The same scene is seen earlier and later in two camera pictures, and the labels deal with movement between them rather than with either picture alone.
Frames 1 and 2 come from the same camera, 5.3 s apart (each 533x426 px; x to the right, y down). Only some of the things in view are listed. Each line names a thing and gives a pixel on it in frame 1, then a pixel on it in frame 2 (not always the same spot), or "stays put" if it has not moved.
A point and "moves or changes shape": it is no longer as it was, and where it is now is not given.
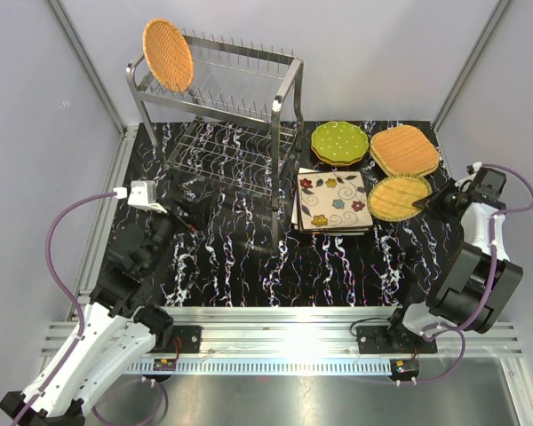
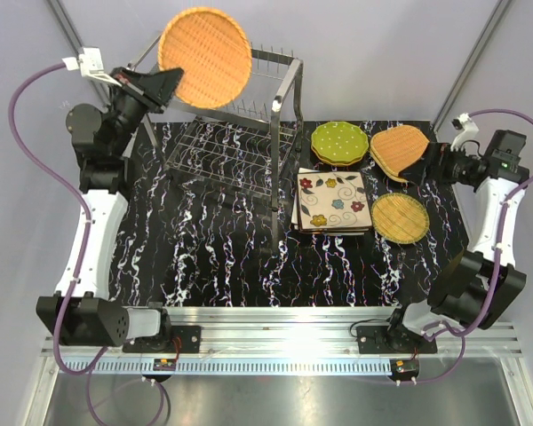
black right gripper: x=433 y=201 to x=440 y=154
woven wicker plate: x=169 y=54 moves or changes shape
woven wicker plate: x=408 y=167 stays put
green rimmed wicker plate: x=393 y=197 to x=400 y=218
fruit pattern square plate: x=333 y=201 to x=317 y=232
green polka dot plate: x=339 y=141 stays put
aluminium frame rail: x=298 y=340 stays put
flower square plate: x=330 y=203 stays put
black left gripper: x=198 y=211 to x=146 y=89
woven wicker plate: x=404 y=150 stays put
